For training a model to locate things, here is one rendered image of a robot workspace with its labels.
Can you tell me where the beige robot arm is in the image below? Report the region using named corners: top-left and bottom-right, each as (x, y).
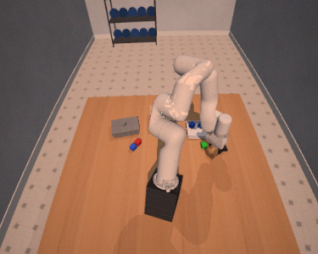
top-left (148, 55), bottom-right (232, 192)

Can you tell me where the green block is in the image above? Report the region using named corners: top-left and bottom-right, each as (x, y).
top-left (200, 141), bottom-right (208, 149)

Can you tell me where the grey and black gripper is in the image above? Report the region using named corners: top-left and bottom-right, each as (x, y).
top-left (217, 137), bottom-right (228, 155)

